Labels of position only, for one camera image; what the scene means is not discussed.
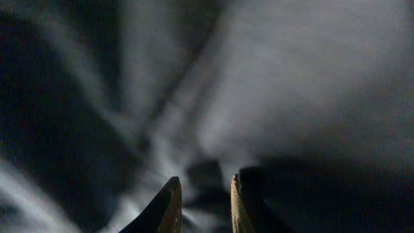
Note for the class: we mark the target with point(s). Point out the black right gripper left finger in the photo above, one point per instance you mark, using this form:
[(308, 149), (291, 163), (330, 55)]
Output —
[(163, 214)]

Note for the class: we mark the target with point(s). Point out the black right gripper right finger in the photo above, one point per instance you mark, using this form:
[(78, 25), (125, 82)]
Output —
[(249, 213)]

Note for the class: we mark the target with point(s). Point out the navy blue shorts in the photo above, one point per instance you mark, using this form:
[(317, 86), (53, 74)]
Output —
[(103, 101)]

